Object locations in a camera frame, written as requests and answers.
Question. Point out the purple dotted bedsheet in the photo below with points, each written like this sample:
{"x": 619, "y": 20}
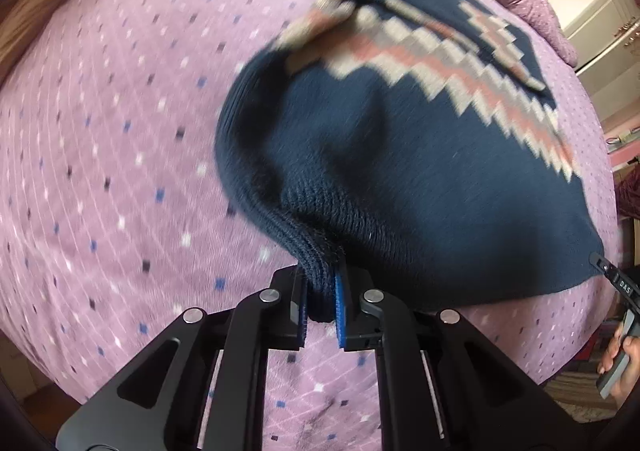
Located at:
{"x": 125, "y": 156}

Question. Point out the white wardrobe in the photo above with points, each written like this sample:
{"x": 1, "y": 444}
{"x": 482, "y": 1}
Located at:
{"x": 605, "y": 31}

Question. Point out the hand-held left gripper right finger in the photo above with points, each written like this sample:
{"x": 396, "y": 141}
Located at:
{"x": 400, "y": 361}

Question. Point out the person's right hand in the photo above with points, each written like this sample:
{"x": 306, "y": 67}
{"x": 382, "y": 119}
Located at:
{"x": 631, "y": 356}

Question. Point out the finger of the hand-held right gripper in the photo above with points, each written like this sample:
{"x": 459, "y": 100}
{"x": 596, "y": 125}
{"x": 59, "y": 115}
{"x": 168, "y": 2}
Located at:
{"x": 620, "y": 288}

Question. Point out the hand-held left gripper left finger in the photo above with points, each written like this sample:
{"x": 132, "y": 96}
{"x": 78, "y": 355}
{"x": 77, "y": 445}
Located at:
{"x": 240, "y": 361}

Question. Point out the navy diamond-pattern knit sweater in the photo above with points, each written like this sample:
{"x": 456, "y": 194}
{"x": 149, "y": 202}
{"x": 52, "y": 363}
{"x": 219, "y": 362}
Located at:
{"x": 390, "y": 156}

